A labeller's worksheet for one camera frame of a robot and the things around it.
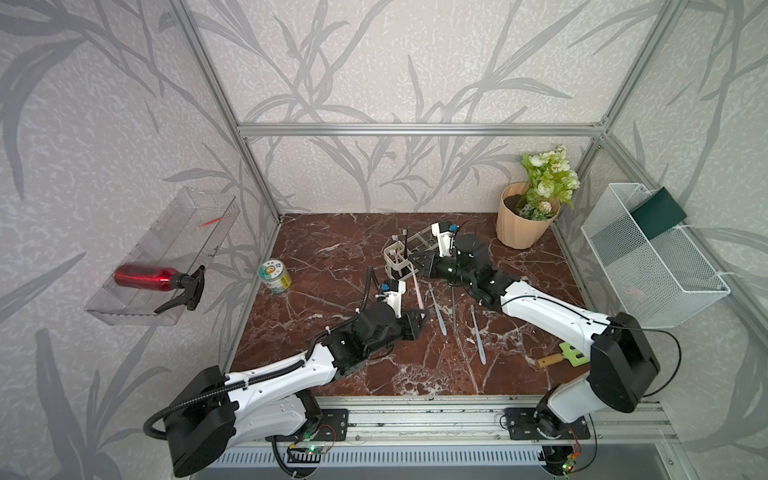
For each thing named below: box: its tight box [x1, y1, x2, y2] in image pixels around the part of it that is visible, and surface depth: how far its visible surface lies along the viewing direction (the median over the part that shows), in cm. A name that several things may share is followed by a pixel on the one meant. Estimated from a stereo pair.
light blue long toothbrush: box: [429, 283, 447, 336], surface depth 94 cm
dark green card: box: [630, 187, 688, 241], surface depth 74 cm
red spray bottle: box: [114, 264, 205, 313], surface depth 56 cm
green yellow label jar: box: [258, 259, 291, 294], surface depth 97 cm
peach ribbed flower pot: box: [495, 181, 561, 250], surface depth 104 cm
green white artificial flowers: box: [518, 145, 581, 221], surface depth 95 cm
